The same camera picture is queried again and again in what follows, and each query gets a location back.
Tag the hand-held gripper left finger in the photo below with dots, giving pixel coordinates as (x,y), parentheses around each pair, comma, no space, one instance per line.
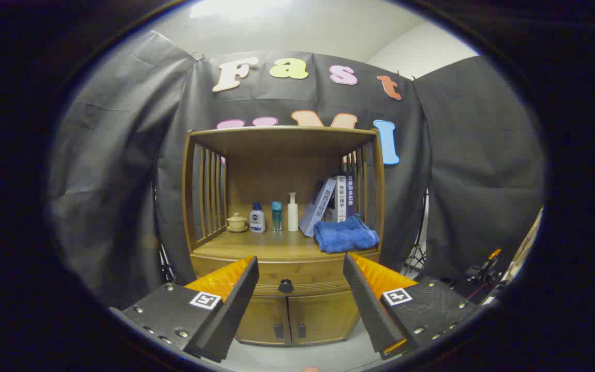
(235,310)

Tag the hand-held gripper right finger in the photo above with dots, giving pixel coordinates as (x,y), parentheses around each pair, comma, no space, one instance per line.
(367,305)

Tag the black drawer knob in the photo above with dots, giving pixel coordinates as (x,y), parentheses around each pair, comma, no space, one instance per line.
(285,285)

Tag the wooden cabinet door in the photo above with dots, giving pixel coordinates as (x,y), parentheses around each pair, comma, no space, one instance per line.
(261,318)
(328,315)

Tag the wooden countertop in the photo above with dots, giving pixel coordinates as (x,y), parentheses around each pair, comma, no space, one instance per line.
(277,245)

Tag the wooden cabinet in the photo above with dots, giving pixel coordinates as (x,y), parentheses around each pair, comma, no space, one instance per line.
(277,175)

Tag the blue folded towel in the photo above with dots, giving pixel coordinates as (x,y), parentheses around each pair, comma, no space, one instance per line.
(344,235)

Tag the light stand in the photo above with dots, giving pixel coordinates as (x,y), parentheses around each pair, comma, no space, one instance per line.
(416,248)

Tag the beige lidded teacup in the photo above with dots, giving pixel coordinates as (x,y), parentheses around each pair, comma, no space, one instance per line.
(236,222)

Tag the white blue-capped lotion bottle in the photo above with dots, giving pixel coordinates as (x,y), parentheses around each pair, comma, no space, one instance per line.
(257,219)

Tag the clear blue slim bottle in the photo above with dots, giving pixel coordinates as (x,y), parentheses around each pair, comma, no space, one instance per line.
(276,216)

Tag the white spine book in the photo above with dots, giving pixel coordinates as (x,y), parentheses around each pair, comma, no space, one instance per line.
(341,199)

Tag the blue spine book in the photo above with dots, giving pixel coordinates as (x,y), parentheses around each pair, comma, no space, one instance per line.
(350,196)

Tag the pale lavender book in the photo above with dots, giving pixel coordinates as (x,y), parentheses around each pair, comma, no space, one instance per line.
(318,206)

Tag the white pump bottle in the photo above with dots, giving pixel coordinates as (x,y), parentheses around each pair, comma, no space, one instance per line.
(292,214)

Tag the black orange clamp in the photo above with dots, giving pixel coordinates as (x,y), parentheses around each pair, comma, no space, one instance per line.
(491,263)

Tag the wooden plank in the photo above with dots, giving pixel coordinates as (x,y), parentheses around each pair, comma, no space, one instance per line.
(525,243)

